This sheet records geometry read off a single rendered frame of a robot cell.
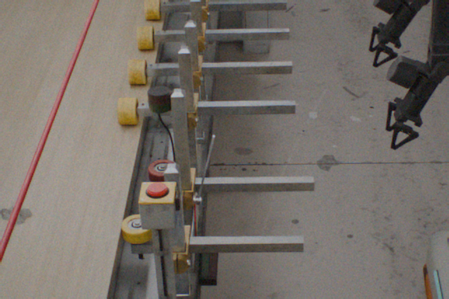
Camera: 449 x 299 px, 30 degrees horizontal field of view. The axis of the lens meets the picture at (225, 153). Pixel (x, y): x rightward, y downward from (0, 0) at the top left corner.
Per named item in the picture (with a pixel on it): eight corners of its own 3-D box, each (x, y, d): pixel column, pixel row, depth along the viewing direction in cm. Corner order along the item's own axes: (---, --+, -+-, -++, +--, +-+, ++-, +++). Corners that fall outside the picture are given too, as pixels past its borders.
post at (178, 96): (194, 234, 243) (184, 87, 217) (193, 242, 240) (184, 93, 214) (182, 234, 243) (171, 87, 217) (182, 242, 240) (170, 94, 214)
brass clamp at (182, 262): (193, 240, 221) (192, 224, 218) (190, 274, 210) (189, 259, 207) (170, 240, 221) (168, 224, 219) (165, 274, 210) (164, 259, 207)
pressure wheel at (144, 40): (152, 21, 292) (151, 41, 289) (155, 34, 299) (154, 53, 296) (135, 22, 292) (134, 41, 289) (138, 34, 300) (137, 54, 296)
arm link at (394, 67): (452, 67, 210) (447, 51, 217) (412, 48, 208) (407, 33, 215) (427, 104, 216) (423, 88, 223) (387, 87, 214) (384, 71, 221)
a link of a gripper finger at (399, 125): (382, 148, 220) (400, 119, 215) (379, 135, 226) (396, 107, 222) (405, 158, 221) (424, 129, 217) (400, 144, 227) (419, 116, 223)
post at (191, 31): (203, 150, 287) (196, 19, 260) (203, 156, 284) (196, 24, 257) (193, 150, 287) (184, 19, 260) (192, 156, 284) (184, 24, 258)
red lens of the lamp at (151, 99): (172, 92, 219) (171, 85, 218) (170, 104, 214) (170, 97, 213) (149, 93, 219) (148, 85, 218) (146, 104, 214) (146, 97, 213)
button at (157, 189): (168, 188, 172) (168, 181, 171) (166, 199, 168) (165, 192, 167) (149, 188, 172) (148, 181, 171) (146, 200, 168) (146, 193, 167)
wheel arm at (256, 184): (313, 187, 237) (313, 174, 235) (313, 194, 235) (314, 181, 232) (158, 189, 239) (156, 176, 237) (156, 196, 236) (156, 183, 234)
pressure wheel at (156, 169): (180, 191, 242) (177, 157, 236) (178, 208, 236) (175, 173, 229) (152, 191, 243) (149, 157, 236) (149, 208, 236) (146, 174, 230)
